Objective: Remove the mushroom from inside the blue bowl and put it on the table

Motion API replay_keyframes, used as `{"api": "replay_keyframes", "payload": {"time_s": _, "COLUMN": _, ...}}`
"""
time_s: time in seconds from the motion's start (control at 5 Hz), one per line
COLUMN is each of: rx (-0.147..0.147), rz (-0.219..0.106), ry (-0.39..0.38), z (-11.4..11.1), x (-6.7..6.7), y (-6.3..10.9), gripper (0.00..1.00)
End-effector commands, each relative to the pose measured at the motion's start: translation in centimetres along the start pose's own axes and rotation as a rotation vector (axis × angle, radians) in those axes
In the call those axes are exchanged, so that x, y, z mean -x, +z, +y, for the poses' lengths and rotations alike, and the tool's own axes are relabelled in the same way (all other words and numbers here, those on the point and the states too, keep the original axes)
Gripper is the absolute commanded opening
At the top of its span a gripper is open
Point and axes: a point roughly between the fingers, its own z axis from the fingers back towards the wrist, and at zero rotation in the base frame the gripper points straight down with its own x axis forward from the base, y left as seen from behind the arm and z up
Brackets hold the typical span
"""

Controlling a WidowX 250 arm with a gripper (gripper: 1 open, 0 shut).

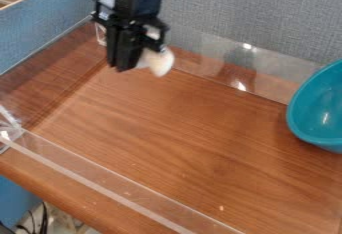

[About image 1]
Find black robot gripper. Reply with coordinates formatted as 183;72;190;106
91;0;170;72

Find blue plastic bowl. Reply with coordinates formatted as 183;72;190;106
286;59;342;154

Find clear acrylic left barrier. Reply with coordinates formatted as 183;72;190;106
0;21;104;128

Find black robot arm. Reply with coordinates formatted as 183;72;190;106
91;0;170;72

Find white brown mushroom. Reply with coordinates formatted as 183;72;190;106
136;48;175;77

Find clear acrylic front barrier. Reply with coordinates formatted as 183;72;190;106
0;128;244;234

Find clear acrylic corner bracket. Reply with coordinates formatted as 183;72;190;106
92;14;107;46

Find black cables under table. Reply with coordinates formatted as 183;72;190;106
0;201;51;234

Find clear acrylic front bracket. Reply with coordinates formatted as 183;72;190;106
0;105;23;155

